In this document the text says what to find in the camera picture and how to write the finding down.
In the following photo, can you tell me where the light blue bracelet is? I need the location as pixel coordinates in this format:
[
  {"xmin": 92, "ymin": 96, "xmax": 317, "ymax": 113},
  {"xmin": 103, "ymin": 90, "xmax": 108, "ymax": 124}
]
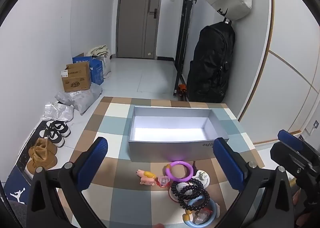
[{"xmin": 182, "ymin": 198, "xmax": 218, "ymax": 228}]

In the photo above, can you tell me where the checkered tablecloth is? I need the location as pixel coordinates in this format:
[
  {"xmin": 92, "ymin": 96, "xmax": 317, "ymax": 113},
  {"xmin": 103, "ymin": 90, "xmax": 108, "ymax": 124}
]
[{"xmin": 54, "ymin": 96, "xmax": 265, "ymax": 228}]

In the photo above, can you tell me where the orange tool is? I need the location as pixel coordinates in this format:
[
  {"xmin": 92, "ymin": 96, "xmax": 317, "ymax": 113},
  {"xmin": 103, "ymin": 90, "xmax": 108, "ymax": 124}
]
[{"xmin": 175, "ymin": 83, "xmax": 188, "ymax": 101}]

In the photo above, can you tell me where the white sliding wardrobe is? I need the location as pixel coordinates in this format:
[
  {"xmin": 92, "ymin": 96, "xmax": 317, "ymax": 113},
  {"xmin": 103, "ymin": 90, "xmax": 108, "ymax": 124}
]
[{"xmin": 237, "ymin": 0, "xmax": 320, "ymax": 145}]

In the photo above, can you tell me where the white round lid red rim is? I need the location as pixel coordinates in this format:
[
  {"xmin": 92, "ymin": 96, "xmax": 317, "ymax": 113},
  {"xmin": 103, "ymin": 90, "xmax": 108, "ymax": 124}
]
[{"xmin": 169, "ymin": 182, "xmax": 191, "ymax": 203}]

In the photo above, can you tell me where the crumpled clear plastic bag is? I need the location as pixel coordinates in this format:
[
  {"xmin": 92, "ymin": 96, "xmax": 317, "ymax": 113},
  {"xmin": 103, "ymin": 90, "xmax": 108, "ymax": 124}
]
[{"xmin": 41, "ymin": 103, "xmax": 75, "ymax": 122}]

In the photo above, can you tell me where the blue cardboard box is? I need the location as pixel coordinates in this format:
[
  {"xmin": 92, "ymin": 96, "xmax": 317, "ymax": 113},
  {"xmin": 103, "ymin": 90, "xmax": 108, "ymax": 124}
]
[{"xmin": 72, "ymin": 53, "xmax": 104, "ymax": 85}]

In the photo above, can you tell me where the brown cardboard box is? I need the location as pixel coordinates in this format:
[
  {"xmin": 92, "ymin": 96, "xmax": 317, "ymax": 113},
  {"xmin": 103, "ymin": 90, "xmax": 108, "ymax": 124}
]
[{"xmin": 60, "ymin": 61, "xmax": 92, "ymax": 92}]

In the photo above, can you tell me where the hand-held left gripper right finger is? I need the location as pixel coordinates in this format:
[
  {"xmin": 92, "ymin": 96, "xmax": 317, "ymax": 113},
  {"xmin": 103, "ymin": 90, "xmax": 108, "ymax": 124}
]
[{"xmin": 212, "ymin": 137, "xmax": 294, "ymax": 228}]

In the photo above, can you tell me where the person's right hand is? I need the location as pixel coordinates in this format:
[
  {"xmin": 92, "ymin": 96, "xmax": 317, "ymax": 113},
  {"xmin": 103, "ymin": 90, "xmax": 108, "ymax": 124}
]
[{"xmin": 291, "ymin": 189, "xmax": 305, "ymax": 227}]

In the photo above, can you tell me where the blue shoebox white logo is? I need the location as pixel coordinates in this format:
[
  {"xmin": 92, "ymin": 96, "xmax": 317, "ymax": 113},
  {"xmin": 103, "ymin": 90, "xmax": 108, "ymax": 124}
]
[{"xmin": 4, "ymin": 164, "xmax": 34, "ymax": 206}]

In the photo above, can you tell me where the white round dish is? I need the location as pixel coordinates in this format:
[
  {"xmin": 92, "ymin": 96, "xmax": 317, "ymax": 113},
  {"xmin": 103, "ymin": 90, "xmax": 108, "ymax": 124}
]
[{"xmin": 194, "ymin": 170, "xmax": 211, "ymax": 186}]

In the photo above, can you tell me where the black metal frame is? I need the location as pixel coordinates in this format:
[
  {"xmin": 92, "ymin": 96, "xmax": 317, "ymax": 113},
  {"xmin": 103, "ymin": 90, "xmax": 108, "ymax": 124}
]
[{"xmin": 173, "ymin": 0, "xmax": 197, "ymax": 97}]

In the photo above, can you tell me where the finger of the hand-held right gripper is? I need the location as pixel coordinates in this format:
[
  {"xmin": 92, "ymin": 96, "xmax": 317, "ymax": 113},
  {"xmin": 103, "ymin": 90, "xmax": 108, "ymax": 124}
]
[{"xmin": 270, "ymin": 130, "xmax": 316, "ymax": 175}]

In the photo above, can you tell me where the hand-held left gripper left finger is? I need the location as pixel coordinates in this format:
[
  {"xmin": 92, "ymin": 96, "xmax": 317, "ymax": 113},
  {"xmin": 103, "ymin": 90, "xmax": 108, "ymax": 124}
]
[{"xmin": 26, "ymin": 137, "xmax": 108, "ymax": 228}]

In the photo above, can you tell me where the brown boot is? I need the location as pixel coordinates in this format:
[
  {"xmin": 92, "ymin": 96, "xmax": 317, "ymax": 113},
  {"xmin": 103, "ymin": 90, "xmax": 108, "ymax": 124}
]
[
  {"xmin": 26, "ymin": 152, "xmax": 58, "ymax": 175},
  {"xmin": 28, "ymin": 138, "xmax": 58, "ymax": 158}
]

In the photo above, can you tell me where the small clear plastic bag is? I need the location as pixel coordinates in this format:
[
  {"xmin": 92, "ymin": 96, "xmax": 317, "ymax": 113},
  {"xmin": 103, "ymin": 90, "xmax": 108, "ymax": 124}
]
[{"xmin": 194, "ymin": 209, "xmax": 213, "ymax": 226}]

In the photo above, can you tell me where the black backpack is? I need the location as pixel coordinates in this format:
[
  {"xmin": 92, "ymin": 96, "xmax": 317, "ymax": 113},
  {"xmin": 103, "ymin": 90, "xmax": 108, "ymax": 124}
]
[{"xmin": 186, "ymin": 21, "xmax": 236, "ymax": 103}]

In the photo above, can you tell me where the white bag with cloth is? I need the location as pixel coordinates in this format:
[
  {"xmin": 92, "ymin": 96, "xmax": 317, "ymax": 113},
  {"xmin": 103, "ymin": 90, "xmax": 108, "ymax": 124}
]
[{"xmin": 86, "ymin": 45, "xmax": 112, "ymax": 79}]

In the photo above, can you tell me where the pink pig toy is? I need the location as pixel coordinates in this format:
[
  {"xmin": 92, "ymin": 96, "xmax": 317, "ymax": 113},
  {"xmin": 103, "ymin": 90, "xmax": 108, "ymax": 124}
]
[{"xmin": 136, "ymin": 170, "xmax": 157, "ymax": 186}]

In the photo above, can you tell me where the pink hair clip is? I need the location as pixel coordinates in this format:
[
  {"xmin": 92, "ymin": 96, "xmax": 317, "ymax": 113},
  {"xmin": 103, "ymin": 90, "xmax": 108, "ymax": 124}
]
[{"xmin": 157, "ymin": 176, "xmax": 171, "ymax": 188}]

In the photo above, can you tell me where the brown door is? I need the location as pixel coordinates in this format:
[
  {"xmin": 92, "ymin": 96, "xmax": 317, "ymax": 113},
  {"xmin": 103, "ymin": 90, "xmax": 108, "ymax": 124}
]
[{"xmin": 116, "ymin": 0, "xmax": 164, "ymax": 59}]

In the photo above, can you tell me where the purple bracelet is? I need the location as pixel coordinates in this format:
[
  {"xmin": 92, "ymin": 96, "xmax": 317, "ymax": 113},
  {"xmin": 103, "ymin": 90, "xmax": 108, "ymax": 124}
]
[{"xmin": 165, "ymin": 160, "xmax": 194, "ymax": 182}]

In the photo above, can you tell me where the black beaded bracelet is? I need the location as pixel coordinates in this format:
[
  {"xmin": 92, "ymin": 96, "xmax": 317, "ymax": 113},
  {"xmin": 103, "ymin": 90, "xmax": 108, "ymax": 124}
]
[{"xmin": 179, "ymin": 187, "xmax": 211, "ymax": 212}]

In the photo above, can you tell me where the black and white sneaker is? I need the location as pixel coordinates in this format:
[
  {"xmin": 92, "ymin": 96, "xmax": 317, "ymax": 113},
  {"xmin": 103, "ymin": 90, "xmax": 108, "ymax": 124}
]
[
  {"xmin": 39, "ymin": 128, "xmax": 66, "ymax": 148},
  {"xmin": 45, "ymin": 120, "xmax": 71, "ymax": 137}
]

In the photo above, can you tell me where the grey cardboard box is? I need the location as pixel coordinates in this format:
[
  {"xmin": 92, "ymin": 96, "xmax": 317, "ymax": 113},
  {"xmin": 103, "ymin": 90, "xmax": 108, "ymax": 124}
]
[{"xmin": 128, "ymin": 106, "xmax": 230, "ymax": 162}]

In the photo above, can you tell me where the grey plastic bag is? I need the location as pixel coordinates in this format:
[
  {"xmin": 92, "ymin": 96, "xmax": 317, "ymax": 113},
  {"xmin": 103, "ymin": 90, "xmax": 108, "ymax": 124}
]
[{"xmin": 55, "ymin": 83, "xmax": 103, "ymax": 115}]

